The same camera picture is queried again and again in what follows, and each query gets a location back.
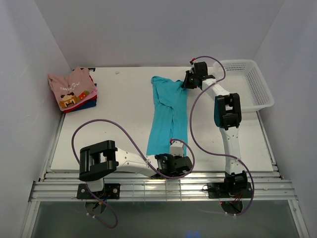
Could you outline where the teal t-shirt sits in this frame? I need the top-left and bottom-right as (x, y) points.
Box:
(147, 76), (188, 155)

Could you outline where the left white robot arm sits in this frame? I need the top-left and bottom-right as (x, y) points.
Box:
(79, 140), (193, 198)

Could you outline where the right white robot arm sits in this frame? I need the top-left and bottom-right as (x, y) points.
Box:
(182, 59), (248, 197)

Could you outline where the white plastic basket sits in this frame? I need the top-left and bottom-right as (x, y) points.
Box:
(213, 59), (274, 113)

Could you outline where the pink folded t-shirt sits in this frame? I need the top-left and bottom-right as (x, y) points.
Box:
(77, 86), (98, 103)

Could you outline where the blue folded t-shirt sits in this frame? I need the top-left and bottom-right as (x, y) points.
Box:
(69, 84), (99, 112)

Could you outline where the beige folded t-shirt with print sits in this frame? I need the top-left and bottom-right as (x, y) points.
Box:
(48, 67), (96, 111)

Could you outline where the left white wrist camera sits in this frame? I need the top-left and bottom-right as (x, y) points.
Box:
(169, 139), (185, 157)

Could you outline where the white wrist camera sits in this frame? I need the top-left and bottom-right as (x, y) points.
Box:
(169, 139), (185, 157)
(190, 58), (197, 67)

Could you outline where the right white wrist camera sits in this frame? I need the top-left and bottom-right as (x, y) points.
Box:
(190, 58), (197, 67)

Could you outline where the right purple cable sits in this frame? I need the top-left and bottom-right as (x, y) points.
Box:
(189, 56), (255, 217)

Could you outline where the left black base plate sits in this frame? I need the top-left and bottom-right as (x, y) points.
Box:
(76, 183), (120, 200)

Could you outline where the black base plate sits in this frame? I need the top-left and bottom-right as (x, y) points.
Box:
(76, 183), (120, 200)
(202, 182), (253, 199)

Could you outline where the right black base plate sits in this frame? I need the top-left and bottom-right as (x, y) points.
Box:
(202, 182), (253, 199)

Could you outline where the aluminium rail frame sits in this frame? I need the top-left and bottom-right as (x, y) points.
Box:
(21, 112), (311, 238)

